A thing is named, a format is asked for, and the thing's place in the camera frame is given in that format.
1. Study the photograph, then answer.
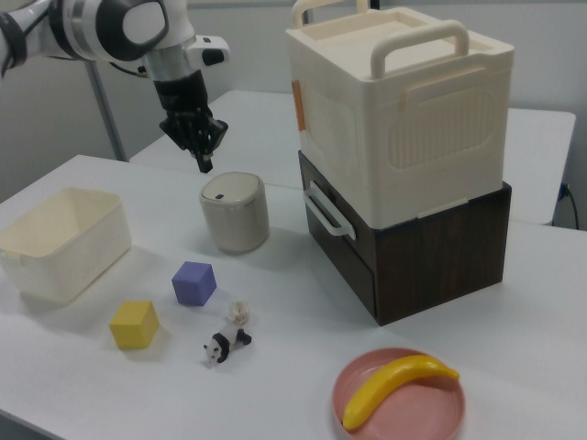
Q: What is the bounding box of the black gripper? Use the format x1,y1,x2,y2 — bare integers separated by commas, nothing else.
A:
152,71,229,174

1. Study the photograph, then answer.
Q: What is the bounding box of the beige lidded trash can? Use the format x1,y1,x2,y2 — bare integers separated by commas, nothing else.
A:
198,171,271,256

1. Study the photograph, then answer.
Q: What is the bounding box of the cream open plastic bin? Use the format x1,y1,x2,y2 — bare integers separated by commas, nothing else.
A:
0,186,133,304

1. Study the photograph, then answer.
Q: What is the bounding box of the orange latch strip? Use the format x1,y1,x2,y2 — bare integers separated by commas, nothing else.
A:
292,80,307,133

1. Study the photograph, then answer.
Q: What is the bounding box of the purple foam cube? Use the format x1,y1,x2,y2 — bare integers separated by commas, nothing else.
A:
171,260,217,307

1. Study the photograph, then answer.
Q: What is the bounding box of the yellow foam cube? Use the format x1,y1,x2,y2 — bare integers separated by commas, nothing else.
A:
108,300,161,352

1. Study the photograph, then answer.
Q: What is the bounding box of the black white panda figure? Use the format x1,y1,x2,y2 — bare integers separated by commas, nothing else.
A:
204,323,253,368

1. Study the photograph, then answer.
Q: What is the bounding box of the dark brown drawer cabinet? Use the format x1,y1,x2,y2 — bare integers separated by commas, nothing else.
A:
297,149,514,327

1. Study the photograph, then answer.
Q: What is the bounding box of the yellow toy banana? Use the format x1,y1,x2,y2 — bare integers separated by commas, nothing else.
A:
342,353,460,431

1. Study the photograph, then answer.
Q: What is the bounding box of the pink plate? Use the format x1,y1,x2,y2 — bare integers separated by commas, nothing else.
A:
332,346,468,440

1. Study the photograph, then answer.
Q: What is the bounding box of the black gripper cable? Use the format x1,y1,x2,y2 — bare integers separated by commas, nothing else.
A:
108,61,153,81

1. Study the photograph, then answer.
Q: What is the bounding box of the white drawer handle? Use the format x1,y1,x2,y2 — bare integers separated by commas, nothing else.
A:
303,180,358,239

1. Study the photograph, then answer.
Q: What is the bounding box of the cream storage box with handles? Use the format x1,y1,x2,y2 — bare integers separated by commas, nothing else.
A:
284,0,515,230

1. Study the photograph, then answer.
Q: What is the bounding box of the black wall cable with plug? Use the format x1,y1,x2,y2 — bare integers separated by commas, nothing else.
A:
557,181,580,230

